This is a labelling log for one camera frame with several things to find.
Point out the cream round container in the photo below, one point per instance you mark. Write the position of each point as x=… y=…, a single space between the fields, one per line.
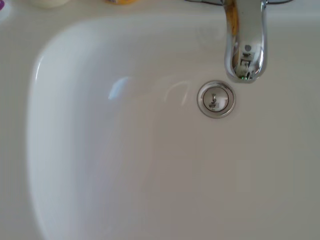
x=53 y=2

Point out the white ceramic sink basin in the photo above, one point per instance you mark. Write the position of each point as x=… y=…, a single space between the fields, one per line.
x=130 y=155

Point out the chrome sink drain plug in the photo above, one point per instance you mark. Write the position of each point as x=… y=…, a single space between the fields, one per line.
x=216 y=98

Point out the purple white item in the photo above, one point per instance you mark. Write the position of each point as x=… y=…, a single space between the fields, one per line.
x=2 y=6

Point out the yellow orange bottle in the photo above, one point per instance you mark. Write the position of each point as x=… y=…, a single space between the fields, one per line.
x=120 y=1

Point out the chrome faucet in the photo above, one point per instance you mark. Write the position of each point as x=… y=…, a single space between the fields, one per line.
x=246 y=40

